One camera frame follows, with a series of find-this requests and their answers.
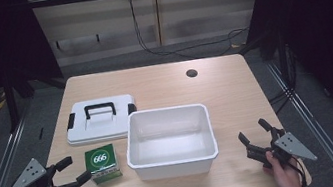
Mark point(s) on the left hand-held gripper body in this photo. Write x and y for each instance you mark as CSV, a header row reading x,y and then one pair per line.
x,y
27,176

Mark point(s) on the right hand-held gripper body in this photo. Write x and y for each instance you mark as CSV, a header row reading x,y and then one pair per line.
x,y
293,147

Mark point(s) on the green card box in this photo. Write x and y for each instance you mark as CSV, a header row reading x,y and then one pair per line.
x,y
102,163

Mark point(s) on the white plastic storage box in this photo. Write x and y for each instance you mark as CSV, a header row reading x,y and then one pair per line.
x,y
171,146

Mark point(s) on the person's right hand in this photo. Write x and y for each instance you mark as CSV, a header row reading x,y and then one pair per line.
x,y
284,176

